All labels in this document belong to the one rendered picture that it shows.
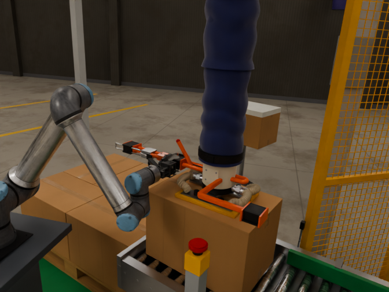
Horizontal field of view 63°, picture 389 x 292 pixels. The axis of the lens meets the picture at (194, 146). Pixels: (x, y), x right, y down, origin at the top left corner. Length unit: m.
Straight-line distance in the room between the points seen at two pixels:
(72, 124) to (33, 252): 0.66
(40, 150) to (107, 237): 0.75
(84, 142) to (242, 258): 0.84
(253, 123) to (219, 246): 2.05
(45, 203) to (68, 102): 1.31
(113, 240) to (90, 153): 0.84
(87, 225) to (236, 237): 1.10
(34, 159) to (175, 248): 0.82
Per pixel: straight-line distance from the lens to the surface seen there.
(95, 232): 2.18
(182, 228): 1.63
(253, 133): 3.42
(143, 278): 1.76
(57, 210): 2.46
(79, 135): 1.36
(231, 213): 1.51
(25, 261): 1.67
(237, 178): 1.56
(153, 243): 1.83
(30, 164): 1.69
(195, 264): 1.19
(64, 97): 1.39
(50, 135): 1.58
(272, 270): 1.90
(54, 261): 2.83
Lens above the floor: 1.73
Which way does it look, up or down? 19 degrees down
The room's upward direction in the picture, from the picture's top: 3 degrees clockwise
